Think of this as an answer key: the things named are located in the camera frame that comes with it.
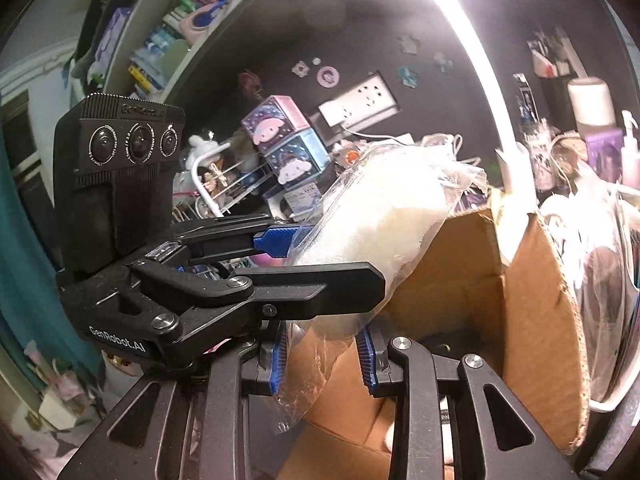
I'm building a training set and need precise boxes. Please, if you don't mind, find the pink cartoon box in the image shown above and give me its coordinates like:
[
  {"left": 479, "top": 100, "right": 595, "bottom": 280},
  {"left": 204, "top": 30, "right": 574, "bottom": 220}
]
[{"left": 241, "top": 95, "right": 311, "bottom": 148}]

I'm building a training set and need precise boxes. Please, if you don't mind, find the white figure toy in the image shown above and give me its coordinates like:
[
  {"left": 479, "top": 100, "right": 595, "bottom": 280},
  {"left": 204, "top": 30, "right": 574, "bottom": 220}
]
[{"left": 189, "top": 131, "right": 232, "bottom": 162}]

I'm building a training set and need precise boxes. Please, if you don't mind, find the white power strip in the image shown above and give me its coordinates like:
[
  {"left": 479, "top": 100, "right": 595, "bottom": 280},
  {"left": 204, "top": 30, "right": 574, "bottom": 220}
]
[{"left": 318, "top": 72, "right": 401, "bottom": 128}]

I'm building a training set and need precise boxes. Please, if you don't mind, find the white plush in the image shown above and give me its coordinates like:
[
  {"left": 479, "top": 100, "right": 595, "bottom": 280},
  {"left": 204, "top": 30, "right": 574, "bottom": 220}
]
[{"left": 272, "top": 142, "right": 489, "bottom": 422}]

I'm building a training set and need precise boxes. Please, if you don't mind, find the white cylinder bottle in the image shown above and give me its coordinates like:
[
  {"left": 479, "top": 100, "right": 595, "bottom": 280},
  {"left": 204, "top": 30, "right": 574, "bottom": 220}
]
[{"left": 567, "top": 76, "right": 618, "bottom": 133}]

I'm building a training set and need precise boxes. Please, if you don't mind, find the white cable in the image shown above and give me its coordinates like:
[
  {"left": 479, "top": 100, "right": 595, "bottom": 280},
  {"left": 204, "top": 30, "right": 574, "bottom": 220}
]
[{"left": 344, "top": 126, "right": 417, "bottom": 145}]

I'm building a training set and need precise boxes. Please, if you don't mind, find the row of books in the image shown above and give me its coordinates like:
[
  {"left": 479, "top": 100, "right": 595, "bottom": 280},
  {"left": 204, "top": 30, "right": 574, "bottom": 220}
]
[{"left": 127, "top": 0, "right": 241, "bottom": 96}]

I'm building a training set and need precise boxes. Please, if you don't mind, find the white plastic bag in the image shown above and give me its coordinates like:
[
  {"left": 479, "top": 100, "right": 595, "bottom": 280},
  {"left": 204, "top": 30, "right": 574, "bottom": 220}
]
[{"left": 540, "top": 185, "right": 640, "bottom": 407}]

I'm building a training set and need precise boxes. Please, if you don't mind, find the white spray bottle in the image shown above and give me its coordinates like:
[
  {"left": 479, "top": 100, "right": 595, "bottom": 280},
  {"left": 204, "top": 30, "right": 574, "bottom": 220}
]
[{"left": 620, "top": 110, "right": 640, "bottom": 187}]

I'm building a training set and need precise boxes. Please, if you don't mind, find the pink case with blue strap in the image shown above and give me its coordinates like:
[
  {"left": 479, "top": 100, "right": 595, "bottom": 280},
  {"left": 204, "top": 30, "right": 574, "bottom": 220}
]
[{"left": 181, "top": 0, "right": 228, "bottom": 42}]

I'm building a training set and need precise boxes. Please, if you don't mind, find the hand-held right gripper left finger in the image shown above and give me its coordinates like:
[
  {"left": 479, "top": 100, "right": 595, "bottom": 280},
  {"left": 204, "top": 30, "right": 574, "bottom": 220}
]
[{"left": 57, "top": 325, "right": 291, "bottom": 480}]

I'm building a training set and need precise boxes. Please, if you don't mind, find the purple box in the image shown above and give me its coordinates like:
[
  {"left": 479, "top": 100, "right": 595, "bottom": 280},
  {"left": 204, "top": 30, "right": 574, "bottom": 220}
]
[{"left": 585, "top": 127, "right": 626, "bottom": 184}]

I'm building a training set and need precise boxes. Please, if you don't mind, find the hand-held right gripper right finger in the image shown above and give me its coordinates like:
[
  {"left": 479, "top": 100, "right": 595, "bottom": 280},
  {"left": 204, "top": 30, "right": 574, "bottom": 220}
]
[{"left": 356, "top": 331, "right": 582, "bottom": 480}]

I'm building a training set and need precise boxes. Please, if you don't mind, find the white bookshelf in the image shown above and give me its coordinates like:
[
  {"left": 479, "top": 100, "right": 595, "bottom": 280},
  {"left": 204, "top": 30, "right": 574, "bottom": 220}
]
[{"left": 75, "top": 0, "right": 283, "bottom": 102}]

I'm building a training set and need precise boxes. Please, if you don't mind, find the teal curtain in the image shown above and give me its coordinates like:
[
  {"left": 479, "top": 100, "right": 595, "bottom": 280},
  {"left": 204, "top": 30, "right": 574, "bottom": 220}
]
[{"left": 0, "top": 145, "right": 103, "bottom": 378}]

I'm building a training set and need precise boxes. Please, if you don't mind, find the blue cartoon box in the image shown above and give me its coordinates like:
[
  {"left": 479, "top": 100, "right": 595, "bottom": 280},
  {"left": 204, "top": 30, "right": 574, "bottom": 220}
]
[{"left": 262, "top": 127, "right": 333, "bottom": 187}]

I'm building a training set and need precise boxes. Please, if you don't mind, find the white wall organiser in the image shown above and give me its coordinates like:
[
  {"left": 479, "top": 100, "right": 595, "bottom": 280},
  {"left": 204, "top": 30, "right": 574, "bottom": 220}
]
[{"left": 527, "top": 27, "right": 587, "bottom": 79}]

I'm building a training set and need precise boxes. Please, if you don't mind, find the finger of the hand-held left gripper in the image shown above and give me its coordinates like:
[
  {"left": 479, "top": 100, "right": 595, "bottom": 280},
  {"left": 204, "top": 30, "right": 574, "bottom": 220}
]
[
  {"left": 131, "top": 259, "right": 387, "bottom": 321},
  {"left": 147, "top": 212, "right": 313, "bottom": 263}
]

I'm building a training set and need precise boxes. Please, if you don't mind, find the white led lamp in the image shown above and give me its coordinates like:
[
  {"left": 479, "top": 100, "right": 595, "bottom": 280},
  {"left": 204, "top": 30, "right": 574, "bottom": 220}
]
[{"left": 440, "top": 0, "right": 533, "bottom": 266}]

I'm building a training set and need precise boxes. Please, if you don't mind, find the brown cardboard box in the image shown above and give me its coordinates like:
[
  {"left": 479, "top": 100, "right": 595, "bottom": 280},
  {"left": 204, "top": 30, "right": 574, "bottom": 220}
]
[{"left": 282, "top": 187, "right": 592, "bottom": 480}]

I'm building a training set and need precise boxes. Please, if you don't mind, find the clear printed cup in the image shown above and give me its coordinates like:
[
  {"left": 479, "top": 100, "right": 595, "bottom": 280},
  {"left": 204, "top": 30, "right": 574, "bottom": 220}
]
[{"left": 522, "top": 120, "right": 557, "bottom": 192}]

